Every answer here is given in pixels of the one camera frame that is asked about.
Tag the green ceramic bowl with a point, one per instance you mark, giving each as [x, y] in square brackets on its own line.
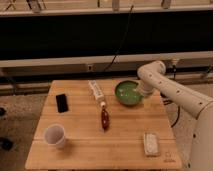
[126, 93]

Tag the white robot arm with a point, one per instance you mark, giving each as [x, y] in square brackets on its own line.
[198, 105]

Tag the white rectangular box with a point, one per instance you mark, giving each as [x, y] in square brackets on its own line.
[97, 92]

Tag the brown sauce bottle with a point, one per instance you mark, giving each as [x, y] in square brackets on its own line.
[104, 116]

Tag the black smartphone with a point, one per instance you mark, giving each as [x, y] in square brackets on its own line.
[61, 102]

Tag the white paper cup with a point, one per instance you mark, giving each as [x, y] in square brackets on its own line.
[54, 135]

